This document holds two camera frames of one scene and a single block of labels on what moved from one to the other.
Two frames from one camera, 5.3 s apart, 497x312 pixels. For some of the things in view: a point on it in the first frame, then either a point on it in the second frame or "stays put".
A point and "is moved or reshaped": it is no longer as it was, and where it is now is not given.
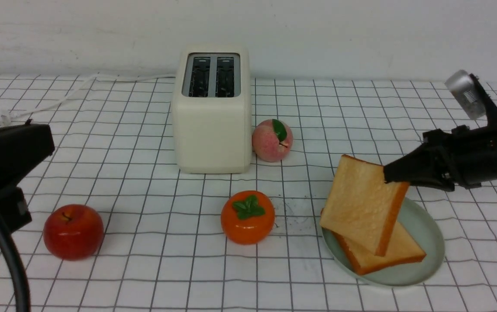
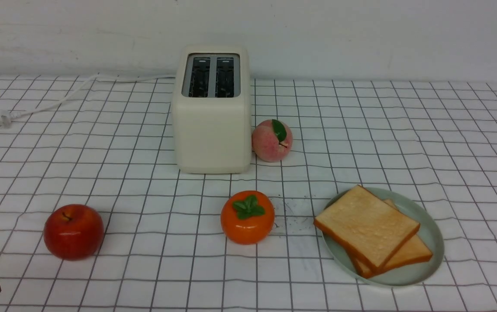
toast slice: (360, 206) is moved or reshaped
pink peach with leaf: (272, 140) stays put
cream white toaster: (211, 96) stays put
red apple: (73, 232) stays put
